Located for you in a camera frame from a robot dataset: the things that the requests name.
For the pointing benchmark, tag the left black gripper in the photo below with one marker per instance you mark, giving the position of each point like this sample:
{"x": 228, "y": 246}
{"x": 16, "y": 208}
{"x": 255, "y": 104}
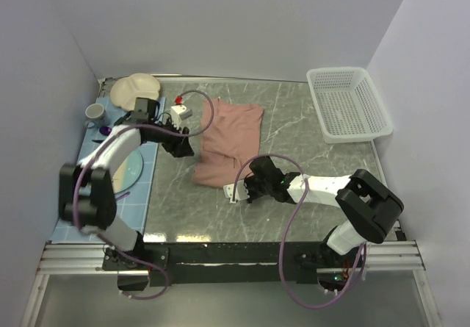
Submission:
{"x": 179, "y": 146}

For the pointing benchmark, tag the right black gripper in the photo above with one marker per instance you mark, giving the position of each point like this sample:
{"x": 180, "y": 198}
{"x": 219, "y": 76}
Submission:
{"x": 252, "y": 197}

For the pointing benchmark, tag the pink printed t shirt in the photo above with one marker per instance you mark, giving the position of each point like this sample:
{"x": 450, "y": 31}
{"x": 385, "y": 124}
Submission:
{"x": 233, "y": 137}

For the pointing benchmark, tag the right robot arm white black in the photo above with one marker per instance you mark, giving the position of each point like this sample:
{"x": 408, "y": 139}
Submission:
{"x": 371, "y": 209}

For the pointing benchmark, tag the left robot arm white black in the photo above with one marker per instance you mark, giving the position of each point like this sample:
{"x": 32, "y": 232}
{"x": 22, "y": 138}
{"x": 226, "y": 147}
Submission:
{"x": 86, "y": 193}

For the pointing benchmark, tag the cream teal round plate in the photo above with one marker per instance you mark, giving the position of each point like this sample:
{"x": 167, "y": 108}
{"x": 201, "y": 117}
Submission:
{"x": 128, "y": 172}

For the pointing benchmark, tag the purple fork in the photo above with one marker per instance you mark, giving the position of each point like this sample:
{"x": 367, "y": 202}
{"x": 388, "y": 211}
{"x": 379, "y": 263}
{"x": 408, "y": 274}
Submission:
{"x": 122, "y": 196}

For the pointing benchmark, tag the purple spoon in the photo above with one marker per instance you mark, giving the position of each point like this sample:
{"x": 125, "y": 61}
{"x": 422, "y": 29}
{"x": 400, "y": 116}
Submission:
{"x": 105, "y": 130}

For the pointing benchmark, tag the blue grid placemat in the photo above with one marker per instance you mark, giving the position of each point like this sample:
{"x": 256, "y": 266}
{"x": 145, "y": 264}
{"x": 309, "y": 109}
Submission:
{"x": 132, "y": 209}

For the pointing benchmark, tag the cream divided plate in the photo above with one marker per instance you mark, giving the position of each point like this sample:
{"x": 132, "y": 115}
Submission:
{"x": 125, "y": 91}

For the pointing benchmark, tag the grey mug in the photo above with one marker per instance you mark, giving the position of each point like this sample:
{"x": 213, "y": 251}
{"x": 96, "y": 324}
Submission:
{"x": 96, "y": 116}

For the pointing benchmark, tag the white plastic basket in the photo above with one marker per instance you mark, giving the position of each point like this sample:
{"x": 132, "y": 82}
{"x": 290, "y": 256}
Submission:
{"x": 348, "y": 106}

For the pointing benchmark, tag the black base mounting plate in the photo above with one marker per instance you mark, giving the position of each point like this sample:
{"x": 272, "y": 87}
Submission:
{"x": 244, "y": 262}

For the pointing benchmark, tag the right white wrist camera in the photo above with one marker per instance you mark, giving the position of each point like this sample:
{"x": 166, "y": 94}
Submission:
{"x": 236, "y": 192}

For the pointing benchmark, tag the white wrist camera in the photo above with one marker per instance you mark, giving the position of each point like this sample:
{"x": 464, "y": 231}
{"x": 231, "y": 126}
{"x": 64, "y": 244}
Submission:
{"x": 179, "y": 112}
{"x": 236, "y": 192}

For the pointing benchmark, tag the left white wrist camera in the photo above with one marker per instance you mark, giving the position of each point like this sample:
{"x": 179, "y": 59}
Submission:
{"x": 179, "y": 112}

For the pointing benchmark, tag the aluminium frame rail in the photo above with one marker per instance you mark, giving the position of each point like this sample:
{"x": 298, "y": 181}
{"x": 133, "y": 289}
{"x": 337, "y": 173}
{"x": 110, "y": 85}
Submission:
{"x": 71, "y": 289}

